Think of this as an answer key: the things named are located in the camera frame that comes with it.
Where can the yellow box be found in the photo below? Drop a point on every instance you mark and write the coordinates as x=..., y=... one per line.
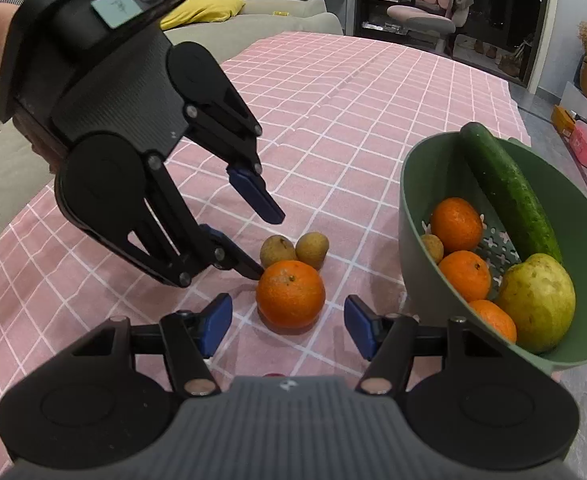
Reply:
x=562, y=119

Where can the orange mandarin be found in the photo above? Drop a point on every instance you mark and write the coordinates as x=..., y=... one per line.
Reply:
x=456, y=225
x=496, y=321
x=466, y=276
x=291, y=294

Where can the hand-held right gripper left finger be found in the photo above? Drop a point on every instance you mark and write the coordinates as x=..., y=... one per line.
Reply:
x=217, y=324

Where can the pink office chair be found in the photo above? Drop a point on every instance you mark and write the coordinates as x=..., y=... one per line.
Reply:
x=423, y=15

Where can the brown bag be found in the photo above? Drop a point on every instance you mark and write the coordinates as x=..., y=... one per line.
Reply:
x=513, y=62

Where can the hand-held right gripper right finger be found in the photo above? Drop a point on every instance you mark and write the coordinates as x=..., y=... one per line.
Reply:
x=360, y=329

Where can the green cucumber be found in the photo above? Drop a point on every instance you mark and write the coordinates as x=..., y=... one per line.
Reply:
x=513, y=195

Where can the person's left hand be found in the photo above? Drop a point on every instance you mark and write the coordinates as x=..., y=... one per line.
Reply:
x=47, y=155

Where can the yellow-green pear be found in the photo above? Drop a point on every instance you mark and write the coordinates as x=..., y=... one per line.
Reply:
x=536, y=302

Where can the pink checked tablecloth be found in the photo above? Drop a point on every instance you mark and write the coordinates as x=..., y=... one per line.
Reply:
x=333, y=125

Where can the yellow pillow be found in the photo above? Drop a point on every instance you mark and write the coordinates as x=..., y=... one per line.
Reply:
x=203, y=10

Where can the brown longan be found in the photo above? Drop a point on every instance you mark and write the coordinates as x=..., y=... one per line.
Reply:
x=276, y=252
x=432, y=249
x=313, y=250

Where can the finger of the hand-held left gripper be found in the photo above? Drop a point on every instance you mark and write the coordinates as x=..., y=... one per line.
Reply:
x=213, y=250
x=256, y=197

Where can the beige sofa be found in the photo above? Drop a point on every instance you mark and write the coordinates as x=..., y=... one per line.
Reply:
x=3, y=185

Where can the green colander bowl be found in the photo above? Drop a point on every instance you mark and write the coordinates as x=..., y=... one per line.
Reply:
x=418, y=240

